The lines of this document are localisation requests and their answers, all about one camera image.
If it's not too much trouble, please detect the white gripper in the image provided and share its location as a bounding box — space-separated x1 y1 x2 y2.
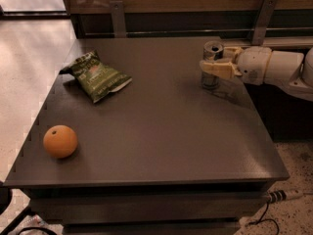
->
200 46 272 85

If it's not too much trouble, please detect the silver blue redbull can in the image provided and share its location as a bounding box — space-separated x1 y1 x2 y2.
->
201 41 224 90

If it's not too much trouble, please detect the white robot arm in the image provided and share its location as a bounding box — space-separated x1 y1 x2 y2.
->
200 46 313 101

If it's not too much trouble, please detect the grey drawer cabinet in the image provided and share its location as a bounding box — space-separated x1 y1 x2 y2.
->
5 38 289 235

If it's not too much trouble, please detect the green chip bag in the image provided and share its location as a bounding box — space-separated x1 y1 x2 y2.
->
60 50 132 103

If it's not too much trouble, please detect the orange fruit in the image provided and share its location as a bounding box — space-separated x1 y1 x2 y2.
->
43 125 78 159

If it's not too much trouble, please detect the black chair base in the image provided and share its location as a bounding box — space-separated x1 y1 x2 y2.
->
0 181 31 235

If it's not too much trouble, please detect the right metal bracket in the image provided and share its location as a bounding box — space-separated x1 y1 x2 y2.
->
250 0 278 46

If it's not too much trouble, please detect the metal bracket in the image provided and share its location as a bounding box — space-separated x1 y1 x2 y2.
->
110 0 127 38
250 0 278 46

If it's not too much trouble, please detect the left metal bracket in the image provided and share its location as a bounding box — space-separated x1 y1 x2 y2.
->
110 0 127 38

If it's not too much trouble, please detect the striped cable plug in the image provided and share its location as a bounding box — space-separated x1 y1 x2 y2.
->
268 190 303 204

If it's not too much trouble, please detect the black cable on floor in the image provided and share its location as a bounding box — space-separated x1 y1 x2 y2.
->
247 201 281 235

